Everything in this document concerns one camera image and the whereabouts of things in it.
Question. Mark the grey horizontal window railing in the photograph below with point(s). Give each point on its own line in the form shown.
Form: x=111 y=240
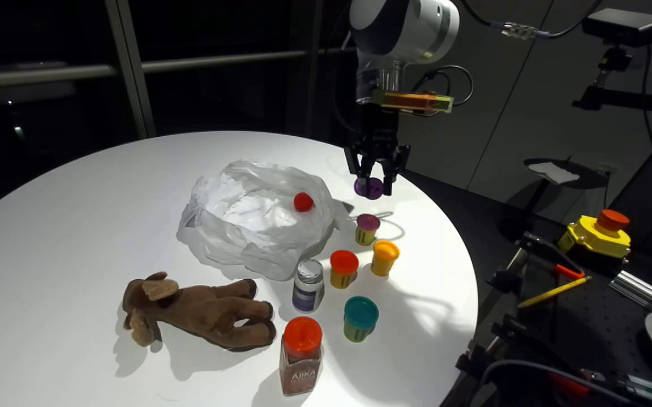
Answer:
x=38 y=74

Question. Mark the dough tub with pink lid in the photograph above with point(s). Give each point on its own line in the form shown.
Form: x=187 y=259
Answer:
x=368 y=229

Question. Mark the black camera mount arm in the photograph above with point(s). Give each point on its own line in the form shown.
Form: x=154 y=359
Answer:
x=628 y=99

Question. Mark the glossy wrist camera box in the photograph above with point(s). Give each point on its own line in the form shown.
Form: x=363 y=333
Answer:
x=412 y=100

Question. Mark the small red capped container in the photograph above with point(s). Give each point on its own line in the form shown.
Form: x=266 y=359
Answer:
x=304 y=202

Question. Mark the yellow emergency stop button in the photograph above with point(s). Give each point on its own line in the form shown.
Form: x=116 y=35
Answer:
x=597 y=234

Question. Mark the dough tub with yellow lid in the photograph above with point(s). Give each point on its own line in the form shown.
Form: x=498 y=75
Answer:
x=386 y=256

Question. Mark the yellow pencil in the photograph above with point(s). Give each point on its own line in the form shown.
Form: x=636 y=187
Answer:
x=553 y=292

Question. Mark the brown plush moose toy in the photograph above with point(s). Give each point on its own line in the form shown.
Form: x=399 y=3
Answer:
x=205 y=309

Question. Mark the translucent white plastic bag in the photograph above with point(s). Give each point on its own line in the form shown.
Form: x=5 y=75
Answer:
x=243 y=217

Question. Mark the black camera on stand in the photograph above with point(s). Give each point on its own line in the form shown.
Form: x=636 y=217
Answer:
x=628 y=26

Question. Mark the light grey window post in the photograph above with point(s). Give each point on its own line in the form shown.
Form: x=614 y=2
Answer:
x=129 y=68

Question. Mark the black perforated breadboard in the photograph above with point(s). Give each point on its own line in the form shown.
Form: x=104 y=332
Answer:
x=604 y=332

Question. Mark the dough tub with orange lid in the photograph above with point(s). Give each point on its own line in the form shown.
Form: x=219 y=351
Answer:
x=342 y=268

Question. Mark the dough tub with teal lid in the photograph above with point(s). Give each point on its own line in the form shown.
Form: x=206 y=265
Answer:
x=361 y=318

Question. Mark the aluminium profile rail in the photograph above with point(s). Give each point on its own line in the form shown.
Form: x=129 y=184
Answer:
x=644 y=289

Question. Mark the spice jar with red lid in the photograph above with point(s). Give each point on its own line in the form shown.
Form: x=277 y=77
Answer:
x=302 y=354

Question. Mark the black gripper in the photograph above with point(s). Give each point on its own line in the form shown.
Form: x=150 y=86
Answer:
x=379 y=127

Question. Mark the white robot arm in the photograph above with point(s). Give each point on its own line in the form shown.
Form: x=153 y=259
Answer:
x=406 y=30

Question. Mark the small bottle with white cap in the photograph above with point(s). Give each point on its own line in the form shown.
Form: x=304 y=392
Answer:
x=308 y=285

